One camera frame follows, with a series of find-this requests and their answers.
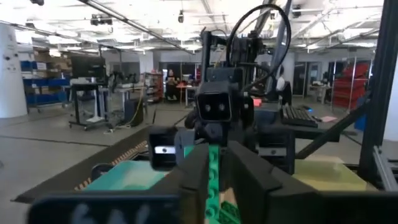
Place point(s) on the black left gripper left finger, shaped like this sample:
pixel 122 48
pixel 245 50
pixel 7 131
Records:
pixel 192 186

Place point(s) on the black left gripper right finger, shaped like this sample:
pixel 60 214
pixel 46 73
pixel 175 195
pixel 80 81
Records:
pixel 255 193

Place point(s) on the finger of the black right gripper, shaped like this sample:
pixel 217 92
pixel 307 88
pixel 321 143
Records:
pixel 161 137
pixel 273 140

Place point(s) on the green toy brick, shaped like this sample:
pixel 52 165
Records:
pixel 214 174
pixel 230 213

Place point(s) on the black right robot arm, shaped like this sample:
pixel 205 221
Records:
pixel 245 53

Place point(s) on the black keyboard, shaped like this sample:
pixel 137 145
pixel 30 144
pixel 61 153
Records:
pixel 297 116

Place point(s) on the black computer tower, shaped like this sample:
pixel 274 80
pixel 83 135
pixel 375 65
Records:
pixel 134 112

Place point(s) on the black desk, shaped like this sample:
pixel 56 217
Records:
pixel 311 132

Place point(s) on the teal plastic bin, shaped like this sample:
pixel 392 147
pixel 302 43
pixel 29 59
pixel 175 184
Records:
pixel 130 177

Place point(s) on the person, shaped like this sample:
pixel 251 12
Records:
pixel 171 84
pixel 280 82

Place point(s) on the pink sticky note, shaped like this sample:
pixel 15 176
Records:
pixel 329 119

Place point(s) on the yellow plastic bin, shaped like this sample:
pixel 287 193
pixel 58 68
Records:
pixel 326 175

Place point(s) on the black monitor cart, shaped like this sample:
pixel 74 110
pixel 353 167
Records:
pixel 84 105

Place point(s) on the red bin rack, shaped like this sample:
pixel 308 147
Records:
pixel 351 84

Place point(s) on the black monitor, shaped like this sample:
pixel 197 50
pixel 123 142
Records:
pixel 88 68

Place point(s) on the blue bin shelf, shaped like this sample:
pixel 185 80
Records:
pixel 46 82

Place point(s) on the cardboard boxes stack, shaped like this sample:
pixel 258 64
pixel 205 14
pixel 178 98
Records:
pixel 53 60

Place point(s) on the white round pillar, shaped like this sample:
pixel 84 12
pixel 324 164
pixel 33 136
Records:
pixel 11 77

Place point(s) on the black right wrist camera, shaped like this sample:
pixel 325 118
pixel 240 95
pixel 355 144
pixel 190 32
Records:
pixel 214 105

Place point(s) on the black aluminium rig frame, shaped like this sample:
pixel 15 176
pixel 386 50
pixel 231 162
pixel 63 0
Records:
pixel 381 93

